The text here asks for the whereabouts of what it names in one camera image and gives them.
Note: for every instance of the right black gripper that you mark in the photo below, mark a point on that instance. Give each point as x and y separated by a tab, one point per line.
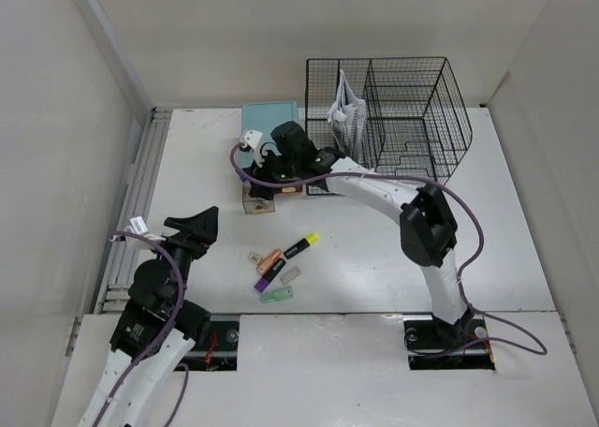
262	172

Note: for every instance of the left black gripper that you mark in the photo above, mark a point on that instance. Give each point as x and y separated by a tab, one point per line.
196	232

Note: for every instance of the clear drawer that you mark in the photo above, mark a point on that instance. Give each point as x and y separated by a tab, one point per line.
252	205

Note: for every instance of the yellow black highlighter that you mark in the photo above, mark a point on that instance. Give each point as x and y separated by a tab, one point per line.
301	245

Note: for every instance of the white instruction booklet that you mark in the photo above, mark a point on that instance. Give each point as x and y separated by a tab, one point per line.
347	119

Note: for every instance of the clear glue bottle blue cap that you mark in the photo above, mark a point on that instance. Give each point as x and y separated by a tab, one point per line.
244	181

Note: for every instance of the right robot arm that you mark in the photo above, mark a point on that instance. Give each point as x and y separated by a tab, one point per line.
427	226

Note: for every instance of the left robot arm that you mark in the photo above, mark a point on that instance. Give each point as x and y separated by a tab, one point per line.
158	325

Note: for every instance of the teal mini drawer cabinet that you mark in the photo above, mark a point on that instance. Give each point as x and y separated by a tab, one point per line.
267	116

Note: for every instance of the grey white eraser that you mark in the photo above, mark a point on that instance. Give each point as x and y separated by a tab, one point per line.
290	276

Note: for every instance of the purple black highlighter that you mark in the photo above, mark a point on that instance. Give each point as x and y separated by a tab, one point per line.
269	275

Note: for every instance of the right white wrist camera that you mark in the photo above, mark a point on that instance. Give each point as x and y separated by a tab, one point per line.
256	146

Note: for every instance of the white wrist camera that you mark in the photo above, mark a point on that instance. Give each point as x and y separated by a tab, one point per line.
256	146
136	235

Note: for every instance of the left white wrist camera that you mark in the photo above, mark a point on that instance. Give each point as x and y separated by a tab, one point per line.
136	235

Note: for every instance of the aluminium rail frame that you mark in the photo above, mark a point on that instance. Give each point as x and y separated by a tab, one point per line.
134	198

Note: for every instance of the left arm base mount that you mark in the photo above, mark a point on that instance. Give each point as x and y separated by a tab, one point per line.
219	351

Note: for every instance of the black wire mesh organizer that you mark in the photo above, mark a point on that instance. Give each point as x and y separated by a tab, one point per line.
416	121

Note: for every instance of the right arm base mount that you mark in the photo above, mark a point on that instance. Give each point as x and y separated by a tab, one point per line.
428	350

